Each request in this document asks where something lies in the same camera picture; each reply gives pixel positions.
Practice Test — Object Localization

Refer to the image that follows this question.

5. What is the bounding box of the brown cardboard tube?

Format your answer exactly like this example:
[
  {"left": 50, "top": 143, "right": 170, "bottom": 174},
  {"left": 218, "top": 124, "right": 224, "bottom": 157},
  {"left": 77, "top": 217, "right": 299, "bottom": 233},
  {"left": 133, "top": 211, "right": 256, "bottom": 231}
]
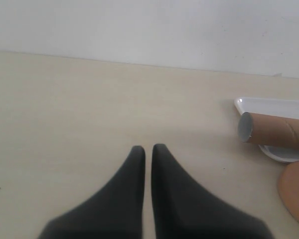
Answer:
[{"left": 237, "top": 112, "right": 299, "bottom": 150}]

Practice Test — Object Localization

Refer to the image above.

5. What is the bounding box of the white plastic tray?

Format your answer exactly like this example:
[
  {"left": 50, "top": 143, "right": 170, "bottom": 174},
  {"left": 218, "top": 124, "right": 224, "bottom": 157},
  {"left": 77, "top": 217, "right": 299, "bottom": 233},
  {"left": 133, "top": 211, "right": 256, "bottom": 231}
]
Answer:
[{"left": 234, "top": 97, "right": 299, "bottom": 163}]

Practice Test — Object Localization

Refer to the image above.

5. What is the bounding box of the wooden paper towel holder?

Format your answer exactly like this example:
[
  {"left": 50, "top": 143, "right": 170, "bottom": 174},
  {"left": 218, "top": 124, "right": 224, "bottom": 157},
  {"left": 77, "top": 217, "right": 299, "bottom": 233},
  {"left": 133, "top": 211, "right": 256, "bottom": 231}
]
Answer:
[{"left": 277, "top": 161, "right": 299, "bottom": 223}]

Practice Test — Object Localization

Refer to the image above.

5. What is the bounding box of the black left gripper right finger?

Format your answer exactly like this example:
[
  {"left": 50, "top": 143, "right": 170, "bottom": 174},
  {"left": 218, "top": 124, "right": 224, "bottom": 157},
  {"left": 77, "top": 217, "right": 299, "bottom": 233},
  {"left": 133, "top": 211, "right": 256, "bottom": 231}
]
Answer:
[{"left": 151, "top": 144, "right": 272, "bottom": 239}]

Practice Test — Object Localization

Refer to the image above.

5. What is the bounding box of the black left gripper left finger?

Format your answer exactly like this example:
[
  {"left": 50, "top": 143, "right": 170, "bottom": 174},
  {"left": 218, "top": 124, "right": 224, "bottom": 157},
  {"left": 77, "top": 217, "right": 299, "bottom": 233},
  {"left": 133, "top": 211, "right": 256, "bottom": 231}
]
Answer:
[{"left": 39, "top": 146, "right": 146, "bottom": 239}]

